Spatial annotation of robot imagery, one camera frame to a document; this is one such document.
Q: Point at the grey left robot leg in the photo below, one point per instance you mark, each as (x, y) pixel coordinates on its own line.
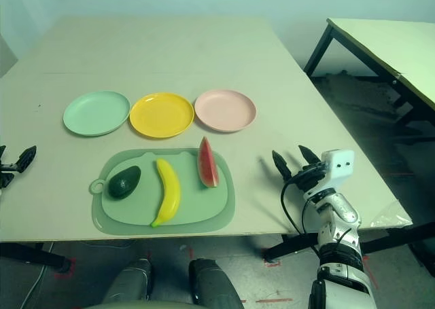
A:
(130, 278)

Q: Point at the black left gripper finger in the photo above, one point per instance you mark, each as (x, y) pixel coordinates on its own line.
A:
(2, 153)
(27, 159)

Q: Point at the grey robot leg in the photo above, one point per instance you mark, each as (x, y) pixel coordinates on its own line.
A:
(130, 278)
(214, 285)

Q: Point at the yellow round plate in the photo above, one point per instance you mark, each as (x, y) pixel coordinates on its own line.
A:
(162, 115)

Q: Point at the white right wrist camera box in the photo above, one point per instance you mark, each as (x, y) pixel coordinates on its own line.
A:
(340, 168)

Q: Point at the red floor tape strip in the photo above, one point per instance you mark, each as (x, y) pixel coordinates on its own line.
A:
(273, 301)

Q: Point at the pink round plate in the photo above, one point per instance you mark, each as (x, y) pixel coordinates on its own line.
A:
(225, 110)

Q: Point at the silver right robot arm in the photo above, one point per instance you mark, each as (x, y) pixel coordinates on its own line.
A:
(343, 214)

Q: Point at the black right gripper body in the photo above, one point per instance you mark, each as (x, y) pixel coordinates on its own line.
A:
(309, 176)

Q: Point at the grey right robot leg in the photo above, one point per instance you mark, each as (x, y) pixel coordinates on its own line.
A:
(214, 285)

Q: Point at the clear plastic bag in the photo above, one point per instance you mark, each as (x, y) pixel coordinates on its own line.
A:
(391, 217)

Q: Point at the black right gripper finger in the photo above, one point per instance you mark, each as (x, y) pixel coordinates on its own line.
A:
(308, 155)
(282, 166)

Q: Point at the dark green toy avocado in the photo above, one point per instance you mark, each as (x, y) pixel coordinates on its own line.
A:
(124, 182)

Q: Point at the mint green round plate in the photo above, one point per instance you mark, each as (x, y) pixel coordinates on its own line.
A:
(96, 113)

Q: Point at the yellow toy banana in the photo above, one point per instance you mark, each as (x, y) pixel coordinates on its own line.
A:
(170, 190)

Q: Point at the red floor tape corner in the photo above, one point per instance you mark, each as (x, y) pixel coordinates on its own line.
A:
(272, 263)
(66, 271)

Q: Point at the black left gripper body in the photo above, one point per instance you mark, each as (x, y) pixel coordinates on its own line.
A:
(7, 176)

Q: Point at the side table with black legs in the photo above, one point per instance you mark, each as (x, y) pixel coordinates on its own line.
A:
(391, 40)

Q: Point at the grey robot torso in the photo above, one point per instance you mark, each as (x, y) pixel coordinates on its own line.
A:
(142, 305)

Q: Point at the green cutting board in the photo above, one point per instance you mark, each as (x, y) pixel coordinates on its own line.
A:
(197, 203)

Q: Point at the red toy watermelon slice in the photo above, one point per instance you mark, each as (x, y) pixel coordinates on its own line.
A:
(208, 166)

